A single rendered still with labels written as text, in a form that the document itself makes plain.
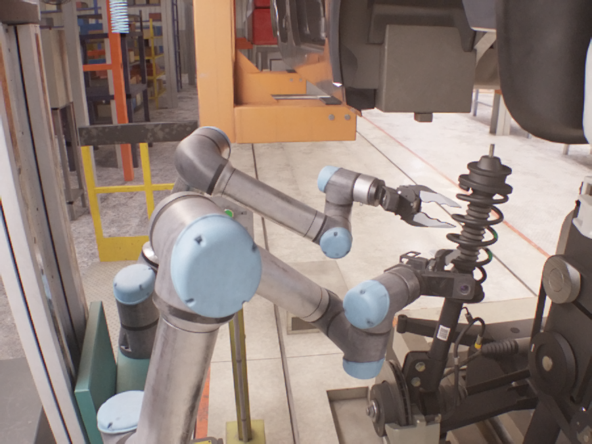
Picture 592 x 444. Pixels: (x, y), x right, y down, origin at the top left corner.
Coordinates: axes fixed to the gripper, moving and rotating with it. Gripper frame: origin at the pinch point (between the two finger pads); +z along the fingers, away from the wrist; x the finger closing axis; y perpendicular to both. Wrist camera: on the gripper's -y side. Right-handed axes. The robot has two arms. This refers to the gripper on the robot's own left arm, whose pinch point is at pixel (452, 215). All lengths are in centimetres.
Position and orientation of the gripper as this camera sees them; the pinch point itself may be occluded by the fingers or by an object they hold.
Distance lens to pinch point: 113.5
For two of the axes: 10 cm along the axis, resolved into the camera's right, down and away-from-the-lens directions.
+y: 5.2, -0.7, 8.5
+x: -2.1, 9.6, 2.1
